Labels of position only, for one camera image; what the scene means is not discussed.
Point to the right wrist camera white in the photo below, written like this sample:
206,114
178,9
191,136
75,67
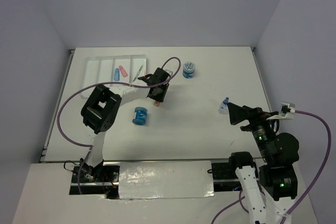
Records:
287,112

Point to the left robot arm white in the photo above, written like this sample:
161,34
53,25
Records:
100,111

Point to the blue translucent eraser case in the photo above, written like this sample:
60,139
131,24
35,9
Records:
116,75

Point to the green pen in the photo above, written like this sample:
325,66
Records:
138,73

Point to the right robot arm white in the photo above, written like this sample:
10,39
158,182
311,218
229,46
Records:
271,189

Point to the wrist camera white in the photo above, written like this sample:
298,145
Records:
287,112
169,72

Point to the clear bottle blue cap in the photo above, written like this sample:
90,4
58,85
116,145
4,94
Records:
223,108

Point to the white divided organizer tray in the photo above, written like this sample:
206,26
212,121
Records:
101,69

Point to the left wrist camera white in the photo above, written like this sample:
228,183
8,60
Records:
169,72

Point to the blue jar lying sideways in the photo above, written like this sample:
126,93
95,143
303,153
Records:
140,116

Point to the silver foil covered panel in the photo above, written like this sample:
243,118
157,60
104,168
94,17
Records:
165,180

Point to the blue paint jar white lid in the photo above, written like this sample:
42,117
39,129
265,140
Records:
188,70

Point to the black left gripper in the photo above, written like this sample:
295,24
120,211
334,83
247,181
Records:
160,97

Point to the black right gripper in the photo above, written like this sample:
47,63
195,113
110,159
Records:
254,115

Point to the pink translucent eraser case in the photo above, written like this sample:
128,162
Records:
123,71

